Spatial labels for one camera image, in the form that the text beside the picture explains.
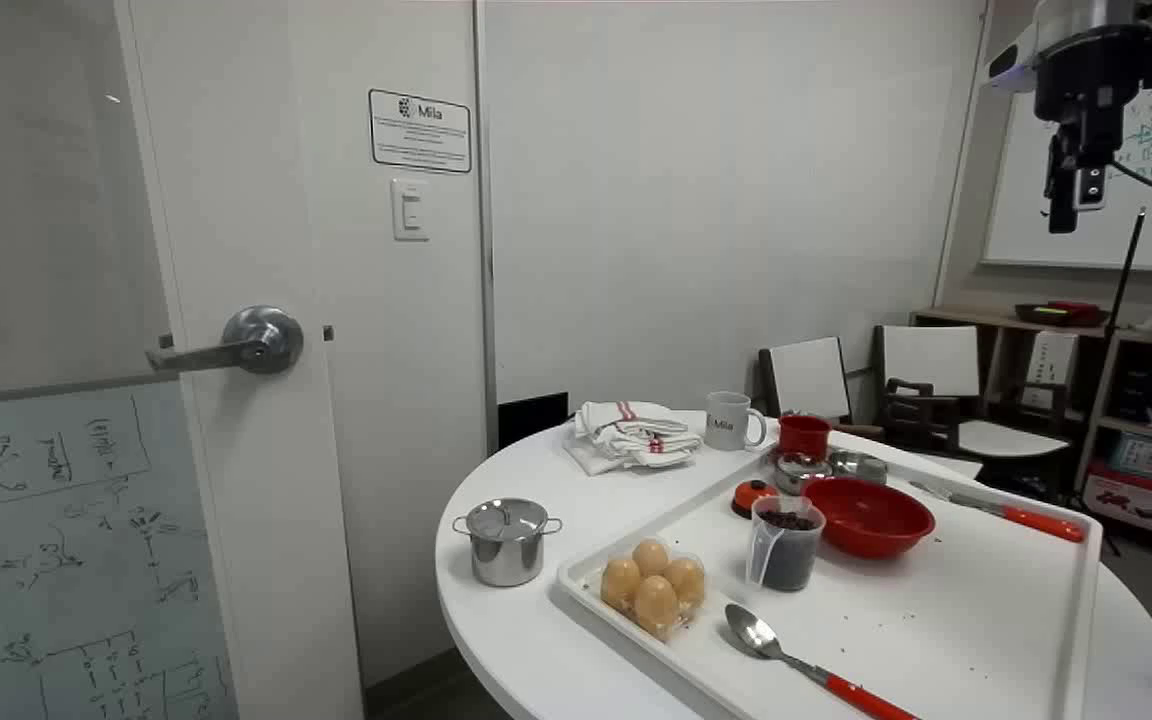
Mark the wooden shelf unit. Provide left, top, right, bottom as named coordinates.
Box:
left=921, top=308, right=1152, bottom=532

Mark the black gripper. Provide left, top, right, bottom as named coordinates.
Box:
left=1035, top=36, right=1143, bottom=236

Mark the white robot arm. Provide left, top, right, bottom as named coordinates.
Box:
left=983, top=0, right=1152, bottom=236

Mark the white mug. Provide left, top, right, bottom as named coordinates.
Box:
left=702, top=394, right=768, bottom=453

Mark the clear plastic cup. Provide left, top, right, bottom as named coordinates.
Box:
left=745, top=496, right=823, bottom=593

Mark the black wall box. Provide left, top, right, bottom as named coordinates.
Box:
left=495, top=394, right=569, bottom=450

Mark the bag of bread rolls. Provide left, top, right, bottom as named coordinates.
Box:
left=601, top=535, right=707, bottom=639

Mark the red-handled utensil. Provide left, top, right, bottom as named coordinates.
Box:
left=909, top=475, right=1087, bottom=545

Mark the orange round lid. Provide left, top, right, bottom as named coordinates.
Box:
left=733, top=482, right=776, bottom=519

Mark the whiteboard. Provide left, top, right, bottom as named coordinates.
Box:
left=983, top=87, right=1152, bottom=273

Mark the steel strainer lid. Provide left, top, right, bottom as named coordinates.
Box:
left=771, top=458, right=827, bottom=494

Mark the white light switch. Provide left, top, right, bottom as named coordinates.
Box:
left=391, top=179, right=427, bottom=239

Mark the white plastic tray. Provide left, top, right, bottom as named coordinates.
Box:
left=555, top=458, right=1103, bottom=720

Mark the small steel bowl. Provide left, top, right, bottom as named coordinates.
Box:
left=827, top=453, right=888, bottom=486

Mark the silver door handle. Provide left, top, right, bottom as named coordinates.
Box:
left=149, top=304, right=304, bottom=377

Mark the wall notice sign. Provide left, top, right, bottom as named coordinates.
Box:
left=368, top=87, right=473, bottom=171

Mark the small steel pot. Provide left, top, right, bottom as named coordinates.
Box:
left=451, top=496, right=562, bottom=589

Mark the red bowl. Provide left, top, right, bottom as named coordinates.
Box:
left=802, top=482, right=935, bottom=562

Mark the white red kitchen towel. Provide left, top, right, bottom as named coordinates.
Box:
left=569, top=399, right=698, bottom=475

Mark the red-handled metal spoon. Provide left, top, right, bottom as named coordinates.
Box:
left=724, top=603, right=917, bottom=720

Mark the red mug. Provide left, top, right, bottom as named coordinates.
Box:
left=780, top=417, right=827, bottom=466

